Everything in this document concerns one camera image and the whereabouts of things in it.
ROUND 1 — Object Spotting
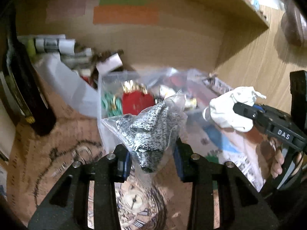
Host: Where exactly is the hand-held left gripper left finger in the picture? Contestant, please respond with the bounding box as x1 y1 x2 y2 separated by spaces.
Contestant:
28 145 132 230

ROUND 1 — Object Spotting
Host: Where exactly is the large clear plastic bag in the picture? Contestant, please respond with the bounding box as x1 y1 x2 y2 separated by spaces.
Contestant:
97 67 240 125

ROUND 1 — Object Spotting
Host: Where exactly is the dark glass bottle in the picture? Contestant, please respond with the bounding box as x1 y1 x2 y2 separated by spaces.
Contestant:
2 35 57 136

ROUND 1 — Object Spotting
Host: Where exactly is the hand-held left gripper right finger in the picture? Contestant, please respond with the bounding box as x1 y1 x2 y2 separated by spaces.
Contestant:
174 138 280 230

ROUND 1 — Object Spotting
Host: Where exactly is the small clear plastic bag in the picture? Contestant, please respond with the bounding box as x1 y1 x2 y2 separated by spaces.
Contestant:
102 95 188 188

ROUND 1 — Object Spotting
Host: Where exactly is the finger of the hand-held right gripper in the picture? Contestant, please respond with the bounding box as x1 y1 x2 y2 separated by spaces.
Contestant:
233 102 267 131

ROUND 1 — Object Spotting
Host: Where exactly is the white sock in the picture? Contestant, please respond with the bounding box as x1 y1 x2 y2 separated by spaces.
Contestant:
203 86 267 132

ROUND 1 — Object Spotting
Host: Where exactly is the grey knitted sock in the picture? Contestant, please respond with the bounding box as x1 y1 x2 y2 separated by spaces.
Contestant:
115 102 181 173

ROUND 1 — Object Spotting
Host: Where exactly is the person's right hand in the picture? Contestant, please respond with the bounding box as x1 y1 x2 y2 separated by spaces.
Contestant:
271 146 305 180

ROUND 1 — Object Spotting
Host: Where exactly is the red ornament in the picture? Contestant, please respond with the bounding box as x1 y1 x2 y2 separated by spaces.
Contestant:
122 89 154 115

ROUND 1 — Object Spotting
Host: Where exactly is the brown round object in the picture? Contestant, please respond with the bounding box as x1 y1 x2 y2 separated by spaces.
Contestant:
280 0 307 46

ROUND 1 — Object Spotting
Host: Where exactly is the white paper tag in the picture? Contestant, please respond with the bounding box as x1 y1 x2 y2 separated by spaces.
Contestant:
95 54 123 74

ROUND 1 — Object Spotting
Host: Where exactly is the white paper roll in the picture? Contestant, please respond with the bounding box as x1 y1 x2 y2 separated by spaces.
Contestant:
33 35 77 54

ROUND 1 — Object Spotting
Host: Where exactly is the printed plastic packet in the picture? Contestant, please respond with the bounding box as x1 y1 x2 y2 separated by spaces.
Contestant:
185 115 272 193

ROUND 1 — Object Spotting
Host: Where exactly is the green ornament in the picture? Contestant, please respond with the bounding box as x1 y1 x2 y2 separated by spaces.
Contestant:
101 93 123 117

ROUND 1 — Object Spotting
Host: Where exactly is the cardboard box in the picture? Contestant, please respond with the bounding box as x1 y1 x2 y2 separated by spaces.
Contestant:
14 0 269 77

